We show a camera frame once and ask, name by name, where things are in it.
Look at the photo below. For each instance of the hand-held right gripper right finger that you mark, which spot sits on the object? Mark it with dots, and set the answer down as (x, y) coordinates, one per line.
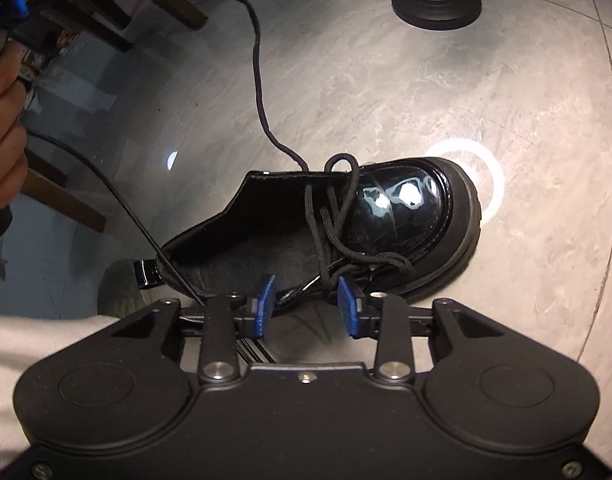
(348, 307)

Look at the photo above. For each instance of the person's left hand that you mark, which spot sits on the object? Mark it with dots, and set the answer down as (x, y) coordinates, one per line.
(5, 170)

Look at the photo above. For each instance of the brown wooden stool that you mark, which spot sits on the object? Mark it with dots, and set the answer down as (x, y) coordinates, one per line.
(180, 0)

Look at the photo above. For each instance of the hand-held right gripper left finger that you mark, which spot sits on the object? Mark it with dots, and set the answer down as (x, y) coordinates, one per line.
(263, 305)

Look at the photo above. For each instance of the black shoelace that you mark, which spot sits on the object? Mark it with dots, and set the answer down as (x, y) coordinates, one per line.
(258, 85)

